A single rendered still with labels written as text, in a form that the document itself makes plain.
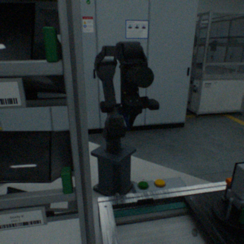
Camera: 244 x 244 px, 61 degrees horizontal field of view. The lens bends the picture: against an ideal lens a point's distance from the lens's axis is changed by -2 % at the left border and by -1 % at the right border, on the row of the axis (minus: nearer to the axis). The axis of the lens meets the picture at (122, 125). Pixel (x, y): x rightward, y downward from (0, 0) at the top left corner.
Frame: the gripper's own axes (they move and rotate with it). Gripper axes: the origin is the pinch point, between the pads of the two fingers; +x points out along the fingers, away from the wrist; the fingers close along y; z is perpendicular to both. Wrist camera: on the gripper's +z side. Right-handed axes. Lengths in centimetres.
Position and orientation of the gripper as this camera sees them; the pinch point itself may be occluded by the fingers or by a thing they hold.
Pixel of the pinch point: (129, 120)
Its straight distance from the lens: 69.2
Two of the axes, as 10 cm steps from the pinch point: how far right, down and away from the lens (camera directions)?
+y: 9.8, -0.7, 1.7
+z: 1.8, 3.1, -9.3
